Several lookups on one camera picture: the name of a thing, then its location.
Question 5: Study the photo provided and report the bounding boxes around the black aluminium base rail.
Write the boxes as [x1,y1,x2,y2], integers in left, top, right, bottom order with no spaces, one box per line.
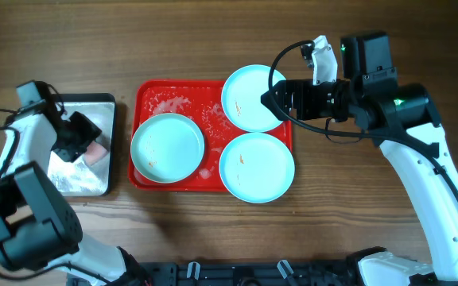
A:
[65,260,413,286]

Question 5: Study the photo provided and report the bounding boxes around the pink green sponge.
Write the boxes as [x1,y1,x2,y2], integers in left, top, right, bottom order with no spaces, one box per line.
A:
[83,141,108,166]

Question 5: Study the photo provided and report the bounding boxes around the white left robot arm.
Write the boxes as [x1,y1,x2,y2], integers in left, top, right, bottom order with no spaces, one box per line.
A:
[0,80,153,285]

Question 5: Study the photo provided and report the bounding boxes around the black soapy water tray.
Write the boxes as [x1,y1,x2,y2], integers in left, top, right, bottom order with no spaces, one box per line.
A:
[48,93,116,196]

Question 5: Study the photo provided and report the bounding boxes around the red plastic tray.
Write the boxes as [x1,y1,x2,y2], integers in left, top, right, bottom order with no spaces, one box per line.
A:
[127,79,293,193]

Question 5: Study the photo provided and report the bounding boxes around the light blue plate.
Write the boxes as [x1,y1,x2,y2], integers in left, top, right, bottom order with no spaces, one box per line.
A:
[130,113,205,184]
[221,64,282,132]
[219,133,296,203]

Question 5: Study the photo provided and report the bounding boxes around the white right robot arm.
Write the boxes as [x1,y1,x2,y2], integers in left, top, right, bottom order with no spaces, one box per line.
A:
[261,31,458,285]

